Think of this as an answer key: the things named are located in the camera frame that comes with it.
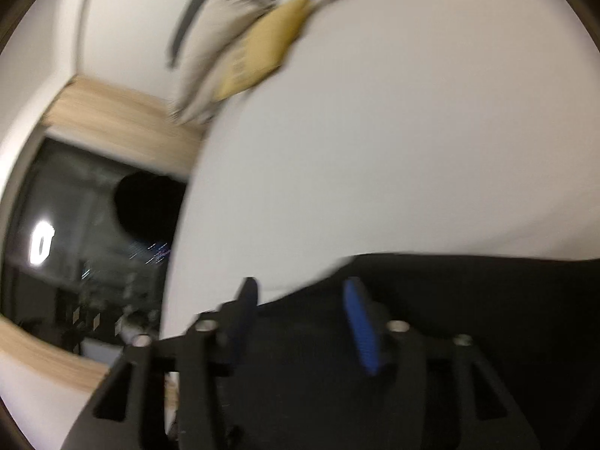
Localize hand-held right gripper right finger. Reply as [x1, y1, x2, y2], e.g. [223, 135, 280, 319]
[342, 277, 545, 450]

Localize dark grey cloth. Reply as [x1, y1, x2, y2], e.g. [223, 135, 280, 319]
[167, 0, 329, 69]

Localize yellow cloth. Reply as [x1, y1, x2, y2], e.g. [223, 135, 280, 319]
[213, 0, 312, 102]

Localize white bed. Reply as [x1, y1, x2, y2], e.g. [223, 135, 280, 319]
[58, 0, 600, 450]

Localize white grey cloth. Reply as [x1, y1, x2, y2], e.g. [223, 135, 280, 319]
[169, 0, 277, 125]

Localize black pants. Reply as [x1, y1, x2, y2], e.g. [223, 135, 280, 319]
[162, 253, 600, 450]

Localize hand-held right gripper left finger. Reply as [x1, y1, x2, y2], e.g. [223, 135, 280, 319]
[61, 277, 260, 450]

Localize wooden framed window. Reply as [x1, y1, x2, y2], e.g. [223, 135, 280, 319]
[0, 76, 203, 391]

